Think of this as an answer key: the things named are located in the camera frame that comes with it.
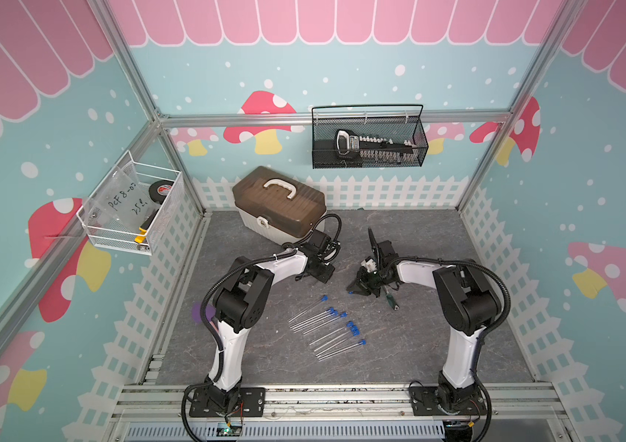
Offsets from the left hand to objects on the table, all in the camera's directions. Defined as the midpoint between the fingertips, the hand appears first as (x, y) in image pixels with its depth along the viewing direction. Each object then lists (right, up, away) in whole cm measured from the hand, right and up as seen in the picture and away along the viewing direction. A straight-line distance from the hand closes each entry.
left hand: (326, 275), depth 100 cm
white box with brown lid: (-16, +24, -7) cm, 30 cm away
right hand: (+8, -4, -4) cm, 9 cm away
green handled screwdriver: (+22, -8, -6) cm, 25 cm away
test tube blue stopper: (-1, -7, -5) cm, 9 cm away
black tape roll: (-49, +28, -20) cm, 60 cm away
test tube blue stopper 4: (+7, -15, -12) cm, 20 cm away
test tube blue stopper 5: (+11, -19, -15) cm, 26 cm away
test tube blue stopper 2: (+2, -11, -10) cm, 15 cm away
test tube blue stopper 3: (+5, -12, -10) cm, 16 cm away
